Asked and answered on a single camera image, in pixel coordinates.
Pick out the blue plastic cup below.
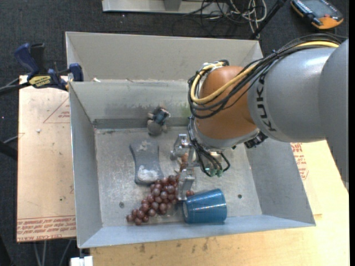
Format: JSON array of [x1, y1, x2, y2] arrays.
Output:
[[182, 188, 228, 224]]

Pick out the brown cardboard board, red print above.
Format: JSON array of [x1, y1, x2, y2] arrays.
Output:
[[16, 75, 310, 243]]

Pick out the small grey and blue toy figure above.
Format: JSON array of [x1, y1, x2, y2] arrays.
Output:
[[146, 106, 171, 137]]

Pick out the dark grey flat pad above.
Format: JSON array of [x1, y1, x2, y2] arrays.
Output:
[[129, 139, 165, 186]]

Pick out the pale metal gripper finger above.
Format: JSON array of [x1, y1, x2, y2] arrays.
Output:
[[169, 134, 193, 161], [176, 169, 197, 202]]

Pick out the grey metal bin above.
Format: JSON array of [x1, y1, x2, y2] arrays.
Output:
[[65, 31, 317, 249]]

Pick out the red-brown toy grape bunch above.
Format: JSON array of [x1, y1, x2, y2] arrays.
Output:
[[125, 153, 195, 227]]

